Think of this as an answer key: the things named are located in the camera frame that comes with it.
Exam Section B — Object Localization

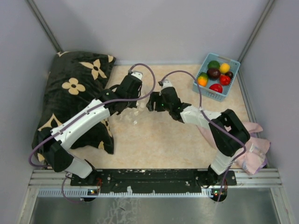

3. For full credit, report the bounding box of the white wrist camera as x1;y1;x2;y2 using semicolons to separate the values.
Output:
128;70;143;81
158;79;173;90

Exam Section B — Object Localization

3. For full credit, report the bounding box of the black floral pillow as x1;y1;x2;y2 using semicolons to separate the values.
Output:
32;51;116;148

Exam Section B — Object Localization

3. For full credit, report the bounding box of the purple cable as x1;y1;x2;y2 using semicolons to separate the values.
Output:
158;70;248;203
28;63;157;206

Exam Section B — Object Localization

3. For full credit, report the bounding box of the blue plastic basket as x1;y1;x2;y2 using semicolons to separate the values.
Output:
192;53;241;102

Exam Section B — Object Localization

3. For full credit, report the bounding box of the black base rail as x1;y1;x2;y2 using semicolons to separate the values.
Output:
71;168;236;194

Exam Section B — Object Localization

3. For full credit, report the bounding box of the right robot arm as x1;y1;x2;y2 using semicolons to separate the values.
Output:
147;86;250;185

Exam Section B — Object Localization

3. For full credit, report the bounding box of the green orange toy mango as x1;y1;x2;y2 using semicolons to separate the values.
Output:
197;72;209;87

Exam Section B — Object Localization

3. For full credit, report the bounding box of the red toy apple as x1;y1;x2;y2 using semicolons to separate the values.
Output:
209;84;223;93

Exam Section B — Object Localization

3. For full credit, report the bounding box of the dark brown toy fruit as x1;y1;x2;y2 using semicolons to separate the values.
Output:
206;69;221;80

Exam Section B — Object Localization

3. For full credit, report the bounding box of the small dark toy fruit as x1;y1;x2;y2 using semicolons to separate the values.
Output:
225;71;234;79

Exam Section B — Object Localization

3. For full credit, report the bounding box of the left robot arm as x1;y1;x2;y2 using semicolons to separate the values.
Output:
40;71;143;185

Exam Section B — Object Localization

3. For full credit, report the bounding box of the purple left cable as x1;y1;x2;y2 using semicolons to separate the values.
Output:
28;63;157;206

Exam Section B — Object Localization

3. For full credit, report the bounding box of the yellow toy lemon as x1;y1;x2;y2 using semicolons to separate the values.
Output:
219;63;230;74

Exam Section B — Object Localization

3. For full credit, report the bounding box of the green toy fruit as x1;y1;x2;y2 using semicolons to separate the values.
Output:
207;60;220;69

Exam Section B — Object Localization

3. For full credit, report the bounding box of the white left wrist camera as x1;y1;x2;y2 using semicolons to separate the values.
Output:
128;70;143;81

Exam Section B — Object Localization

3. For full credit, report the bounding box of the clear dotted zip bag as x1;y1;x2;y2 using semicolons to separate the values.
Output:
120;96;150;125

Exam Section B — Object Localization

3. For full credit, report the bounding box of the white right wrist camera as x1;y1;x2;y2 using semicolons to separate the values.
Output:
158;79;173;90

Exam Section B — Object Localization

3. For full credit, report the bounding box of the red toy pepper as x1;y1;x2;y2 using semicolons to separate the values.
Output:
219;75;231;86

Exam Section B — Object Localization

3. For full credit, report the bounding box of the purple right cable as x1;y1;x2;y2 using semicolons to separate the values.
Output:
158;70;248;203

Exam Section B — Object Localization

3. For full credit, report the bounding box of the pink cloth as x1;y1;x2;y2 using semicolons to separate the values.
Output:
196;119;271;175

